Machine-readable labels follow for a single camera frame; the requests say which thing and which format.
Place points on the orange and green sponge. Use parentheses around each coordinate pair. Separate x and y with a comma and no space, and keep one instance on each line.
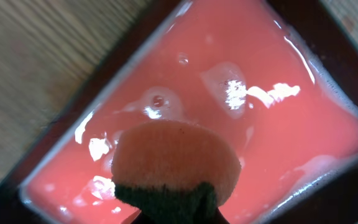
(174,172)

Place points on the dark tray with red water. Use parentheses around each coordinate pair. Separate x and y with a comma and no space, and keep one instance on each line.
(229,66)

